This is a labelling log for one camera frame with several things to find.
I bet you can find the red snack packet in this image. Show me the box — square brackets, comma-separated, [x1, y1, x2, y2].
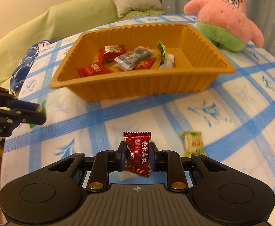
[78, 62, 115, 78]

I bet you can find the blue patterned cloth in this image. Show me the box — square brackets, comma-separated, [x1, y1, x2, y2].
[9, 40, 53, 97]

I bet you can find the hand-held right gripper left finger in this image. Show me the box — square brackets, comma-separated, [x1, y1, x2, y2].
[47, 141, 127, 193]

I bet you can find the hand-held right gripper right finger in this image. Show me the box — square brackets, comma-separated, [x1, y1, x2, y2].
[149, 141, 228, 192]

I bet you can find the small red candy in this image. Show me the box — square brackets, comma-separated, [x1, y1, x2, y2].
[134, 58, 156, 70]

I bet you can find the green patterned cushion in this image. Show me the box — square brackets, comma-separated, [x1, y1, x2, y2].
[120, 9, 166, 21]

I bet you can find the dark red shiny candy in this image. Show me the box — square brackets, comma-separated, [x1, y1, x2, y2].
[123, 132, 152, 177]

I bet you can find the red candy with round label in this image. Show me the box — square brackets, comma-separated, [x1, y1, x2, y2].
[98, 44, 127, 63]

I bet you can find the silver and green snack pouch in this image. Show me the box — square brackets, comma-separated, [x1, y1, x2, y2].
[157, 40, 176, 69]

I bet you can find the clear nut bar packet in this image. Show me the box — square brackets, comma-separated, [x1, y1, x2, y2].
[114, 46, 155, 72]

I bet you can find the green covered sofa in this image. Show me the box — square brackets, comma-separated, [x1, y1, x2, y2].
[0, 0, 119, 90]

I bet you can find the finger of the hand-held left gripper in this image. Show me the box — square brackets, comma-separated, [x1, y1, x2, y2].
[0, 105, 46, 126]
[0, 82, 40, 111]

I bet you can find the orange plastic tray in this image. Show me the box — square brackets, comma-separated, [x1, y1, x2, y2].
[48, 23, 236, 103]

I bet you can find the pink starfish plush toy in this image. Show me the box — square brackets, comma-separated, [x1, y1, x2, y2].
[183, 0, 265, 53]

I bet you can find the yellow green wrapped candy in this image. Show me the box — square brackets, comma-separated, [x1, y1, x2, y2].
[179, 131, 207, 157]

